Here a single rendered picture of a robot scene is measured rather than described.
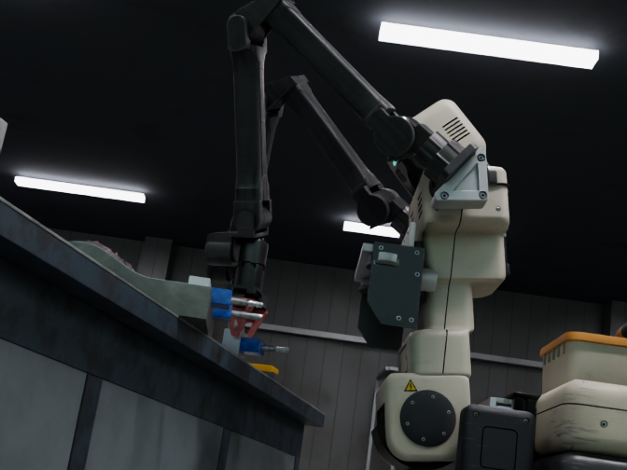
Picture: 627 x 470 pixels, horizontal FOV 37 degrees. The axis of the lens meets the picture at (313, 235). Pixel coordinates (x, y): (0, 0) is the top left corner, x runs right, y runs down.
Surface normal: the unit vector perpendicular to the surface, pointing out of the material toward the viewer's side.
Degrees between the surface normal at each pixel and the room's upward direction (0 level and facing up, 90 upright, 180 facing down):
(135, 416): 90
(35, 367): 90
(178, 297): 90
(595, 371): 92
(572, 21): 180
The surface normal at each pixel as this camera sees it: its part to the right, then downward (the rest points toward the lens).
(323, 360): 0.03, -0.29
